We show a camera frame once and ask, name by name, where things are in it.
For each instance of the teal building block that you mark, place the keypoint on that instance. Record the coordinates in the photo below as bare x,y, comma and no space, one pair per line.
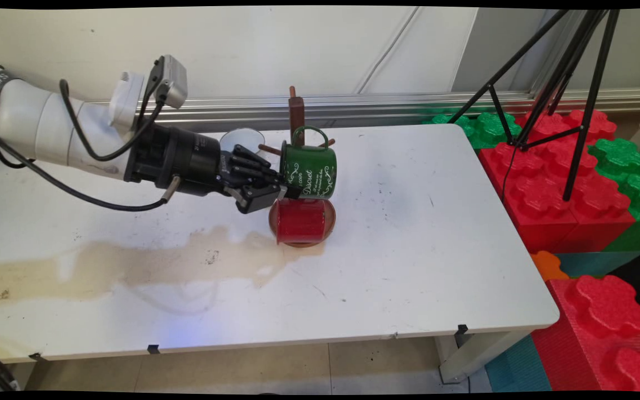
517,366
598,263

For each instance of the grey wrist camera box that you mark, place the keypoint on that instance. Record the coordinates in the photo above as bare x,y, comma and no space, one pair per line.
174,78

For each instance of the green building block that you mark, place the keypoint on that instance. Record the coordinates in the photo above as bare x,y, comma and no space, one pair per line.
639,189
486,128

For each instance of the red enamel mug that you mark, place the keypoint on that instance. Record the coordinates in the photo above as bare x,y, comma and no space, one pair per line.
300,222

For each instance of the white table leg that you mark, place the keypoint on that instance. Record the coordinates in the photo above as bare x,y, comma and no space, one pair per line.
473,353

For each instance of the brown wooden mug tree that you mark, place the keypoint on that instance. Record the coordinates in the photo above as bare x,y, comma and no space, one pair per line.
296,111

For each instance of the aluminium wall rail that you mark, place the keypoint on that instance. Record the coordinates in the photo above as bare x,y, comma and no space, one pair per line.
386,108

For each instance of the orange building block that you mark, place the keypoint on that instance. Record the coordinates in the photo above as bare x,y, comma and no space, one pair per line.
548,265

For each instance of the black table edge clip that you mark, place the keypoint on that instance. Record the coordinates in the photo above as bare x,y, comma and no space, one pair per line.
35,356
461,333
154,349

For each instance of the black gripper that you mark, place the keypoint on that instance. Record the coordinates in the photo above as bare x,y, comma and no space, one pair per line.
186,164

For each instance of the black tripod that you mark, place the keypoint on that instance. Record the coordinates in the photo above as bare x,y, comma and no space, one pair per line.
581,122

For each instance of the green enamel mug white lettering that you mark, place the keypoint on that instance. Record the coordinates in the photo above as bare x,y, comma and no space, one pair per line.
311,172

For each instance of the large red building block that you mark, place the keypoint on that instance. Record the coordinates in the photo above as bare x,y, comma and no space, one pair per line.
553,205
603,328

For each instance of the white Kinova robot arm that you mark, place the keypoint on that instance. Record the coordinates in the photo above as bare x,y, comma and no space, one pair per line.
36,122

